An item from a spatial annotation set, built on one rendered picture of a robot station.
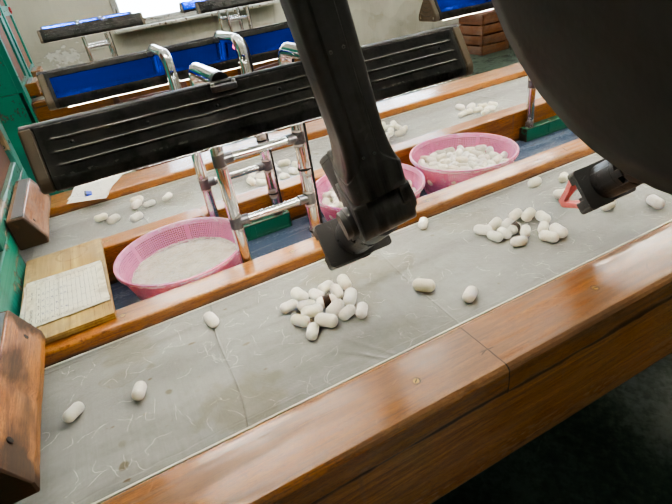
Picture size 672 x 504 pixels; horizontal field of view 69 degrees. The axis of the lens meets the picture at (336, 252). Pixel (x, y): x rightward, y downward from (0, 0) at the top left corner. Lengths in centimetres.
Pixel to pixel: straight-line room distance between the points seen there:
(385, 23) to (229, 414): 621
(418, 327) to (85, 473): 47
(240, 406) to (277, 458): 12
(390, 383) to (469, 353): 11
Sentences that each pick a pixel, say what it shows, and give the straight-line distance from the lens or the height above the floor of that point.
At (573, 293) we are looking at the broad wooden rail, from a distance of 79.
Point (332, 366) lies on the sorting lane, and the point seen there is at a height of 74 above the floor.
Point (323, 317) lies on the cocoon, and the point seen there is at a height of 76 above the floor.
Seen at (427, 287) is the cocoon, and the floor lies 75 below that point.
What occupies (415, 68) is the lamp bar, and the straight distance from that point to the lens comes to 77.
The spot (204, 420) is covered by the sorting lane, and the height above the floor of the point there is 74.
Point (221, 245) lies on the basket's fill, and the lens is 108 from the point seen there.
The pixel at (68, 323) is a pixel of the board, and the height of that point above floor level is 78.
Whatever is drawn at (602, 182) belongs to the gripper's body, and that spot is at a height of 88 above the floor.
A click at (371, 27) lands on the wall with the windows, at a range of 656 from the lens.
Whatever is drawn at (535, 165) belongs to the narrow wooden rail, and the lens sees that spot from 120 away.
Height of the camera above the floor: 122
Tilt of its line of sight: 31 degrees down
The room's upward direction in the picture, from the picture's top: 9 degrees counter-clockwise
